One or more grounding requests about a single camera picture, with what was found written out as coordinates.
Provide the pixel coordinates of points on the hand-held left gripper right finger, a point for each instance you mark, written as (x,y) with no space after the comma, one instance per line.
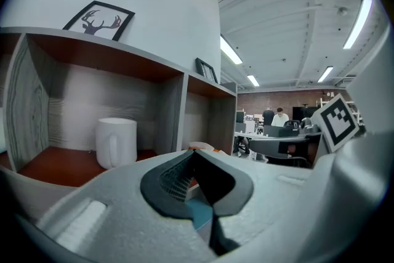
(271,209)

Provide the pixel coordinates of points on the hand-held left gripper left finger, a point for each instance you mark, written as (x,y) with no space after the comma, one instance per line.
(123,209)

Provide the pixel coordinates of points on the bright long ceiling lamp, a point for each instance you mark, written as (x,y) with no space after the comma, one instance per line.
(325,74)
(358,23)
(253,80)
(231,49)

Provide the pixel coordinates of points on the tree picture black frame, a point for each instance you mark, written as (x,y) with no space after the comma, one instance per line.
(207,71)

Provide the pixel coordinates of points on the white mug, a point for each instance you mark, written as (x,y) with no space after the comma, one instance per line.
(118,141)

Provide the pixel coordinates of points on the deer picture black frame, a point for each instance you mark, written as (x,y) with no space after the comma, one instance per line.
(98,20)

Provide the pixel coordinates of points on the person's right hand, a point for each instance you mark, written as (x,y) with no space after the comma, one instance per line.
(303,152)

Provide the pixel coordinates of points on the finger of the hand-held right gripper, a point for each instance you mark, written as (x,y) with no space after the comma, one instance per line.
(264,146)

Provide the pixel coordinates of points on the grey dome camera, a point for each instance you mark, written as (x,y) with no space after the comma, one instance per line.
(311,126)

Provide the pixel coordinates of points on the black wall television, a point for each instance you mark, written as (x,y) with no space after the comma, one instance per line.
(301,113)

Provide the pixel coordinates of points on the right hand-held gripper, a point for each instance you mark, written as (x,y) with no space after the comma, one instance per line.
(357,188)

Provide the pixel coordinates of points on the grey wooden shelf desk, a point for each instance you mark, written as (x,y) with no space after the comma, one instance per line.
(27,101)

